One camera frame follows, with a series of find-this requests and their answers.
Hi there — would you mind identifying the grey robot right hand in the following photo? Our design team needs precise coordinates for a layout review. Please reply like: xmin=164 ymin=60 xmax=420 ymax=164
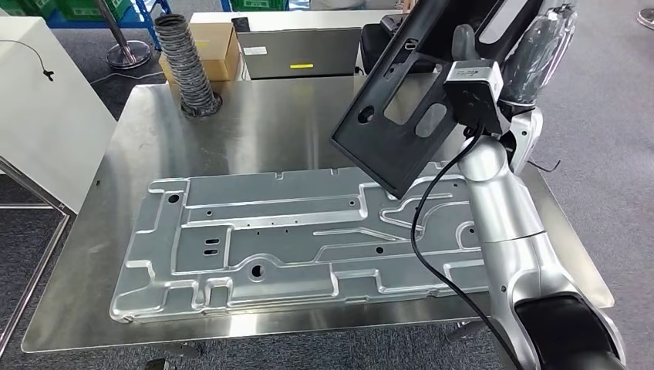
xmin=452 ymin=4 xmax=579 ymax=108

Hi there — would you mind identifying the long black plastic part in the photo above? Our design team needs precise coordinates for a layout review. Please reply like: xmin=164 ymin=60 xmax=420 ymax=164
xmin=329 ymin=0 xmax=545 ymax=200

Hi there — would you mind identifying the steel workbench table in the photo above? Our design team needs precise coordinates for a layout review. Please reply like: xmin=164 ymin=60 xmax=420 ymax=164
xmin=21 ymin=75 xmax=617 ymax=370

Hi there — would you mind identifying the black metal gripper tool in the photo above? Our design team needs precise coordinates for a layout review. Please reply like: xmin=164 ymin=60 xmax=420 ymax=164
xmin=380 ymin=13 xmax=410 ymax=32

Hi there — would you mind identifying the black carrying case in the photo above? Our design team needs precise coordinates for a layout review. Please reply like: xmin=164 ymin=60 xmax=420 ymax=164
xmin=359 ymin=22 xmax=410 ymax=76

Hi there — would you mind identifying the white desk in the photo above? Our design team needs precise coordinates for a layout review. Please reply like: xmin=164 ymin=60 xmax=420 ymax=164
xmin=190 ymin=10 xmax=410 ymax=82

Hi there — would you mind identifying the silver laptop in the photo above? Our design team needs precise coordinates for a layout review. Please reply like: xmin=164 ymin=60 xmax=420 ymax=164
xmin=236 ymin=26 xmax=364 ymax=81

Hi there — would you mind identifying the green plastic crate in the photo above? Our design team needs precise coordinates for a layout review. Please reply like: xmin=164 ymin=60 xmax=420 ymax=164
xmin=0 ymin=0 xmax=57 ymax=16
xmin=230 ymin=0 xmax=290 ymax=12
xmin=53 ymin=0 xmax=129 ymax=22

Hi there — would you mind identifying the stamped grey metal panel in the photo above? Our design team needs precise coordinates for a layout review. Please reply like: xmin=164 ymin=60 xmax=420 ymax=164
xmin=108 ymin=162 xmax=493 ymax=325

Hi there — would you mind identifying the brown cardboard box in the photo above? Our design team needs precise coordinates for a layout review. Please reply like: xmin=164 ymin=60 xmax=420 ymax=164
xmin=159 ymin=22 xmax=241 ymax=84

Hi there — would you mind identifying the blue metal cart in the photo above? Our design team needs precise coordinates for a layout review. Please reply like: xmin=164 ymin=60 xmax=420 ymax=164
xmin=45 ymin=0 xmax=174 ymax=30

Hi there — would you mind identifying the white cabinet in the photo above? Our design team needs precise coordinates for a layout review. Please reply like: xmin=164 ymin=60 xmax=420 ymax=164
xmin=0 ymin=16 xmax=119 ymax=216

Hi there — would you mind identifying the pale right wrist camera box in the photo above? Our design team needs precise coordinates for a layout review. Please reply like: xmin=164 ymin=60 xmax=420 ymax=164
xmin=442 ymin=59 xmax=505 ymax=136

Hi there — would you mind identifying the black camera cable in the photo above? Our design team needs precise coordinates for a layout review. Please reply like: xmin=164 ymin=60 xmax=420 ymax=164
xmin=410 ymin=121 xmax=524 ymax=370

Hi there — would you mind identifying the grey corrugated hose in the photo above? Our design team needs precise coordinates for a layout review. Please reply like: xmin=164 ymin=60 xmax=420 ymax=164
xmin=153 ymin=13 xmax=224 ymax=120

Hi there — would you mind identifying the steel stanchion post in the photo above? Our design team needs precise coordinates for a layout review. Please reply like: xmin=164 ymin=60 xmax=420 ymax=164
xmin=93 ymin=0 xmax=153 ymax=70

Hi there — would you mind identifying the black cable with clip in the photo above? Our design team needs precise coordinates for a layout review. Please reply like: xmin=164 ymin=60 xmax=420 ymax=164
xmin=0 ymin=39 xmax=56 ymax=82

